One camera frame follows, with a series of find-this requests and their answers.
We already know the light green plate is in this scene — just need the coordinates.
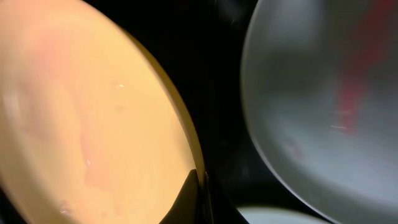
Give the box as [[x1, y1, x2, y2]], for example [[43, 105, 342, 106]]
[[241, 0, 397, 223], [238, 207, 328, 224]]

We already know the yellow plate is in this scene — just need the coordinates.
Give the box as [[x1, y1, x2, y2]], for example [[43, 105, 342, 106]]
[[1, 0, 200, 224]]

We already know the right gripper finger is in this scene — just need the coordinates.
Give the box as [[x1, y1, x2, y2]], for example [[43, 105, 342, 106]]
[[160, 169, 205, 224]]

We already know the round black tray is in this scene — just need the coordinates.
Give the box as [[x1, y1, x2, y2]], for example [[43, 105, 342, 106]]
[[1, 1, 321, 223]]

